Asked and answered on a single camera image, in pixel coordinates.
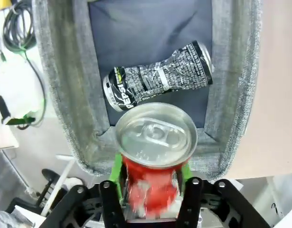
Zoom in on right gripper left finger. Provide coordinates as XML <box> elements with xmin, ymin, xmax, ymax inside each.
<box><xmin>42</xmin><ymin>153</ymin><xmax>128</xmax><ymax>228</ymax></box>

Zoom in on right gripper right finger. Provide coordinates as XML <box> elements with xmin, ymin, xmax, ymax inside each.
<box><xmin>178</xmin><ymin>163</ymin><xmax>273</xmax><ymax>228</ymax></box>

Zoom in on red soda can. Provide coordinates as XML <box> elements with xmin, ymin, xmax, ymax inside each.
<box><xmin>114</xmin><ymin>102</ymin><xmax>198</xmax><ymax>219</ymax></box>

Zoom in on crushed black Pepsi can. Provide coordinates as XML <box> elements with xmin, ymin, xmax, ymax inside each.
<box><xmin>102</xmin><ymin>40</ymin><xmax>215</xmax><ymax>113</ymax></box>

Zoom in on grey fabric basket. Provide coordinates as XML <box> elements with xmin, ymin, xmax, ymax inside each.
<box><xmin>31</xmin><ymin>0</ymin><xmax>263</xmax><ymax>181</ymax></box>

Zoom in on white pole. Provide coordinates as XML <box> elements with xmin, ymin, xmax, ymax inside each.
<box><xmin>40</xmin><ymin>154</ymin><xmax>75</xmax><ymax>216</ymax></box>

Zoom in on thin green cable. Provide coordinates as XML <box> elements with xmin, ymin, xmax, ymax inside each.
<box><xmin>17</xmin><ymin>45</ymin><xmax>47</xmax><ymax>131</ymax></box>

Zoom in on black handle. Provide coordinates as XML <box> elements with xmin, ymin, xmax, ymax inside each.
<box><xmin>0</xmin><ymin>95</ymin><xmax>11</xmax><ymax>122</ymax></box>

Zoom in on black coiled cable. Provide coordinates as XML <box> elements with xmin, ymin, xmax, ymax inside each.
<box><xmin>2</xmin><ymin>0</ymin><xmax>37</xmax><ymax>52</ymax></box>

